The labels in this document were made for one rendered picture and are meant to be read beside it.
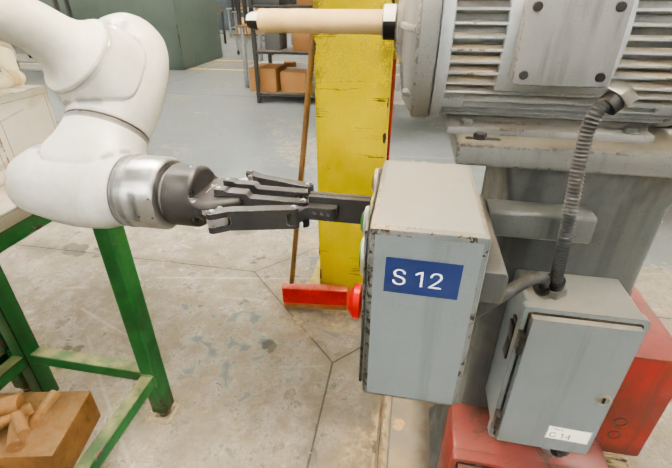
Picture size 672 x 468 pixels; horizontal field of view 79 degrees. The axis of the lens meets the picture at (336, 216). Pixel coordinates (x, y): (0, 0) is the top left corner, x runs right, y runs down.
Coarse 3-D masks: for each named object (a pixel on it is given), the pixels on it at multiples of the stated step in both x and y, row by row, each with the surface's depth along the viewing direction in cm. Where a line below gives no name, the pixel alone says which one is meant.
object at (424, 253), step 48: (384, 192) 38; (432, 192) 38; (384, 240) 33; (432, 240) 32; (480, 240) 32; (384, 288) 35; (432, 288) 34; (480, 288) 34; (384, 336) 38; (432, 336) 37; (384, 384) 41; (432, 384) 40
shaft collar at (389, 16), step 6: (384, 6) 55; (390, 6) 55; (396, 6) 55; (384, 12) 55; (390, 12) 55; (396, 12) 55; (384, 18) 55; (390, 18) 55; (396, 18) 55; (384, 24) 55; (390, 24) 55; (396, 24) 55; (384, 30) 56; (390, 30) 55; (384, 36) 57; (390, 36) 56
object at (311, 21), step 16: (256, 16) 58; (272, 16) 58; (288, 16) 58; (304, 16) 57; (320, 16) 57; (336, 16) 57; (352, 16) 56; (368, 16) 56; (272, 32) 60; (288, 32) 59; (304, 32) 59; (320, 32) 58; (336, 32) 58; (352, 32) 58; (368, 32) 57
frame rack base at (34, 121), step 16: (0, 96) 84; (16, 96) 87; (32, 96) 90; (0, 112) 84; (16, 112) 87; (32, 112) 91; (48, 112) 95; (0, 128) 84; (16, 128) 87; (32, 128) 91; (48, 128) 95; (16, 144) 88; (32, 144) 91
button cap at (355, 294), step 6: (354, 288) 46; (360, 288) 46; (354, 294) 45; (360, 294) 45; (348, 300) 46; (354, 300) 45; (360, 300) 45; (348, 306) 46; (354, 306) 45; (360, 306) 45; (354, 312) 45; (360, 312) 46; (354, 318) 46
